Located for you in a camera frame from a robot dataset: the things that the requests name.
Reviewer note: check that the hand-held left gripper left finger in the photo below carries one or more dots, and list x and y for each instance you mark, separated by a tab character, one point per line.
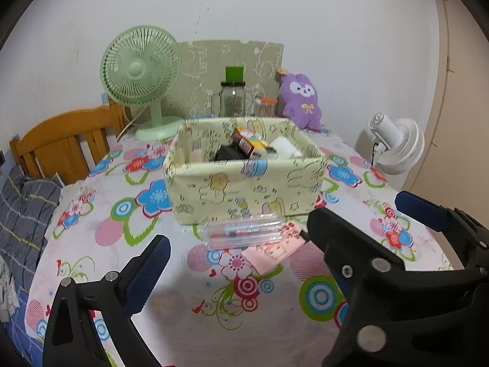
149	271

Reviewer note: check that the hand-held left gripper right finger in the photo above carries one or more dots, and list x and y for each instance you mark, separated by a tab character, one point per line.
342	298

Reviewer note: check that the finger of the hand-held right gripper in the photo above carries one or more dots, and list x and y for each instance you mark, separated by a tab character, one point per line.
420	210
359	275

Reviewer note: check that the yellow printed fabric storage basket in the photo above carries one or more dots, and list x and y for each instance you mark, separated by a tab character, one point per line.
229	187

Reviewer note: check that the floral tablecloth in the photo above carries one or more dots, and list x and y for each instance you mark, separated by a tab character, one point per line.
183	313

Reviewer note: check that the white floor fan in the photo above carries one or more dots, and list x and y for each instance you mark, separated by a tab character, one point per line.
401	145

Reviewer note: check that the pink printed card pack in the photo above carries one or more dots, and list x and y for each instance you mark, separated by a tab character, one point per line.
267	256

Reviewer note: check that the clear plastic pencil case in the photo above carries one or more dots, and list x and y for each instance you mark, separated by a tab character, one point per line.
237	233

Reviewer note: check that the beige door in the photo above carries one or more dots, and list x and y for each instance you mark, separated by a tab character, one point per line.
458	103

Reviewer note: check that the pale pink small bottle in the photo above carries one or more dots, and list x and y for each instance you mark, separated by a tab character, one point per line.
197	155

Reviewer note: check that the grey plaid pillow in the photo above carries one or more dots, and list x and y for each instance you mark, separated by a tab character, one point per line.
26	218

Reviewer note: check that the blue bed sheet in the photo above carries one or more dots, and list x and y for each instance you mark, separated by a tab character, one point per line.
19	325

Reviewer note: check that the white crumpled cloth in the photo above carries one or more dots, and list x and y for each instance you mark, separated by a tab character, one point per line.
7	286

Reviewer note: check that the black pouch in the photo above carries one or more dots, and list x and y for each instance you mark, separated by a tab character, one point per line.
229	153

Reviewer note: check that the wooden bed headboard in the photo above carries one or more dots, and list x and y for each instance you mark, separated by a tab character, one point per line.
65	141

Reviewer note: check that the brown bottle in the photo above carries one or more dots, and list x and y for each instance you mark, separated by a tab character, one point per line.
244	141

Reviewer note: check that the purple plush bunny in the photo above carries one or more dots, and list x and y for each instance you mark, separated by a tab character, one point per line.
301	99

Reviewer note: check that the yellow packet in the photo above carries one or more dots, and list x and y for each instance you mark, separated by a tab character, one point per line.
261	145

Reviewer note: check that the clear cotton swab jar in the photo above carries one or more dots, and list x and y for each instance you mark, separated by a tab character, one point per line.
264	107

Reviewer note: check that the glass jar mug with lid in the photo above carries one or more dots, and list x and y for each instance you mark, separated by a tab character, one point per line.
233	99

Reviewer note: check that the green desk fan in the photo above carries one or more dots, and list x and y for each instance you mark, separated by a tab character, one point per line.
135	68

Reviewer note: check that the green plastic cup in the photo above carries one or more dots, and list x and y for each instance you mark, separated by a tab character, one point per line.
234	74

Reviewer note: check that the green printed cardboard sheet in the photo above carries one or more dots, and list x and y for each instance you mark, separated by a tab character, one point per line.
202	57

